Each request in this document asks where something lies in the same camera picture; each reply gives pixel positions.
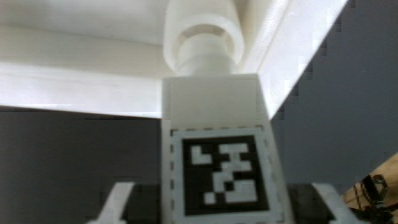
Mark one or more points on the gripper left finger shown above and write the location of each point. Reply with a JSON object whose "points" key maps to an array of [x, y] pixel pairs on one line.
{"points": [[112, 210]]}

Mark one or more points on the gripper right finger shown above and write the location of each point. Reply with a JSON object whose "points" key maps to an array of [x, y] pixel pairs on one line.
{"points": [[337, 208]]}

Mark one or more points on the white table leg with tag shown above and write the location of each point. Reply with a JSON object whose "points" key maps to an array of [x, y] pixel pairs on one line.
{"points": [[222, 181]]}

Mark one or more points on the white square table top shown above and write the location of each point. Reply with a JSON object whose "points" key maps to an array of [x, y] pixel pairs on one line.
{"points": [[82, 55]]}

